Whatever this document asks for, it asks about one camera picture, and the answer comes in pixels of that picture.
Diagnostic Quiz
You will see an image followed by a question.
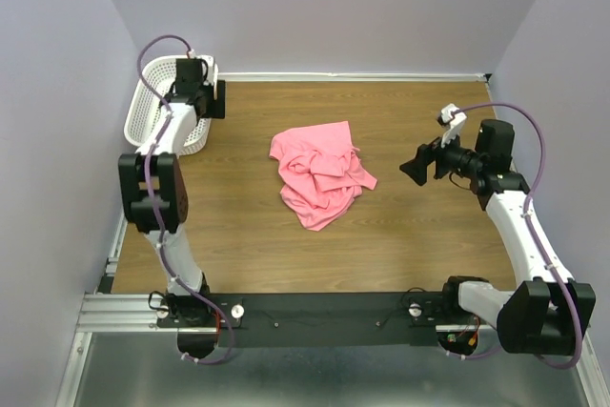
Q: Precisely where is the pink t shirt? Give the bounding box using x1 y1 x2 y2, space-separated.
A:
269 121 377 232

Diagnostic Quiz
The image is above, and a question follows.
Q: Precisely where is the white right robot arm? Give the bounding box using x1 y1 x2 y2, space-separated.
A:
399 111 596 358

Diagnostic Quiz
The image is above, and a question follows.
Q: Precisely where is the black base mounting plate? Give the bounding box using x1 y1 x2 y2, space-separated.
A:
152 289 476 348

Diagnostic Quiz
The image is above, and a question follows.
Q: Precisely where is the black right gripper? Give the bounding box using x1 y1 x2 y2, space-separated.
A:
398 123 483 186

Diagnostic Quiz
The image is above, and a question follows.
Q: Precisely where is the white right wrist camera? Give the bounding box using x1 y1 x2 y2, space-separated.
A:
437 104 467 148

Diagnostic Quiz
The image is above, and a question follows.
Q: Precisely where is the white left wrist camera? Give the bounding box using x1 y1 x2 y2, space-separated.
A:
187 50 218 85

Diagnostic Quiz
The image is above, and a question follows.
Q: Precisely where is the white perforated plastic basket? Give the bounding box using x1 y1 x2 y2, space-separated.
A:
124 55 212 155

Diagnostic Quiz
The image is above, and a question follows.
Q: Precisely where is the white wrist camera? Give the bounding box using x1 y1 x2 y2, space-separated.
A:
437 104 467 148
187 50 218 85

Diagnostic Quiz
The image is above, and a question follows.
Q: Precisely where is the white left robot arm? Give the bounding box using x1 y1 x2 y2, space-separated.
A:
118 56 229 326

